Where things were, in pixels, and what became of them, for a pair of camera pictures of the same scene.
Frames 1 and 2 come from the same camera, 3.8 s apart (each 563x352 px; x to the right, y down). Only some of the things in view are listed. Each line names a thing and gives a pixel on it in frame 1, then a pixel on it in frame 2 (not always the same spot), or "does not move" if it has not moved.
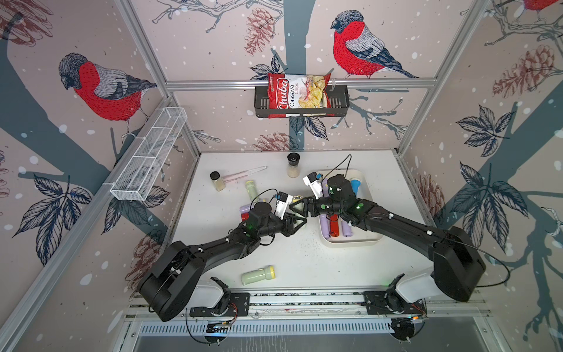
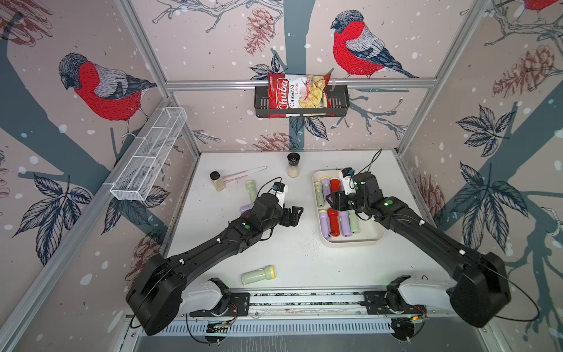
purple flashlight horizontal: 245,209 does not move
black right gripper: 305,202 → 336,200
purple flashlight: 347,229 does not move
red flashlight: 334,225 does not move
